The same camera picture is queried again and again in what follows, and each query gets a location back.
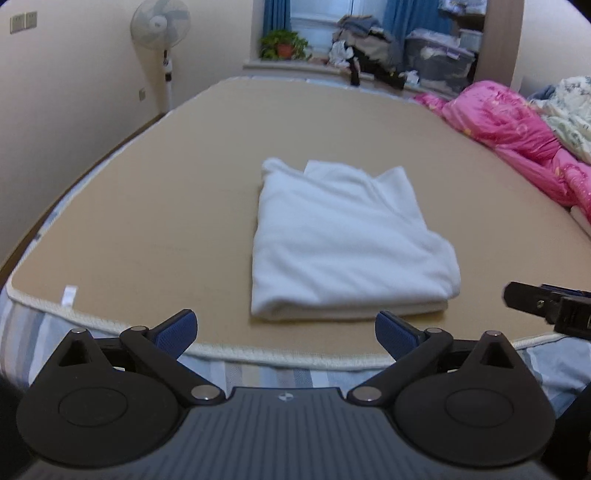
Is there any wooden shelf cabinet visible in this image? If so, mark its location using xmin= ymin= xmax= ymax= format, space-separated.
xmin=439 ymin=0 xmax=525 ymax=86

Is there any window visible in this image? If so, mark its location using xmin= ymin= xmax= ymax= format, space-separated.
xmin=290 ymin=0 xmax=387 ymax=51

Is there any clear plastic storage bin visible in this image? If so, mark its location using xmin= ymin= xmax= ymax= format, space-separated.
xmin=404 ymin=29 xmax=475 ymax=93

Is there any right blue curtain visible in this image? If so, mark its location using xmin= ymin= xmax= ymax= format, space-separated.
xmin=383 ymin=0 xmax=453 ymax=50

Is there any white floral quilt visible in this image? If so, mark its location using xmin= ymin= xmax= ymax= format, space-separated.
xmin=528 ymin=76 xmax=590 ymax=164

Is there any white t-shirt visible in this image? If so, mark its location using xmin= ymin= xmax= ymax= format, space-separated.
xmin=250 ymin=158 xmax=461 ymax=321

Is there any pink quilt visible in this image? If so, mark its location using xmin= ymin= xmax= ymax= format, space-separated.
xmin=414 ymin=81 xmax=590 ymax=217

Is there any potted green plant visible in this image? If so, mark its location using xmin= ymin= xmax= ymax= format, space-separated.
xmin=259 ymin=30 xmax=311 ymax=61

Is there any white standing fan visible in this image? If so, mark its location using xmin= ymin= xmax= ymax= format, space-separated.
xmin=130 ymin=0 xmax=191 ymax=113

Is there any blue curtain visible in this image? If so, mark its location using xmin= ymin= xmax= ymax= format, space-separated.
xmin=383 ymin=0 xmax=453 ymax=50
xmin=263 ymin=0 xmax=291 ymax=36

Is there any left blue curtain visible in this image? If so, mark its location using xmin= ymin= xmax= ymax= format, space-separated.
xmin=263 ymin=0 xmax=291 ymax=36

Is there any pile of dark clothes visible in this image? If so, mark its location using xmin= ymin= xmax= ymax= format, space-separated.
xmin=328 ymin=15 xmax=406 ymax=90

